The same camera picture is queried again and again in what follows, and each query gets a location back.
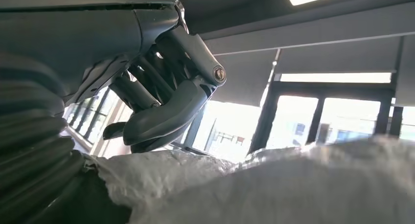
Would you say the dark window frame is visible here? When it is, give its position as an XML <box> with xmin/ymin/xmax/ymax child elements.
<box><xmin>65</xmin><ymin>81</ymin><xmax>406</xmax><ymax>155</ymax></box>

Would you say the pale grey parcel bag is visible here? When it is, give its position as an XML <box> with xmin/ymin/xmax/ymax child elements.
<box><xmin>84</xmin><ymin>135</ymin><xmax>415</xmax><ymax>224</ymax></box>

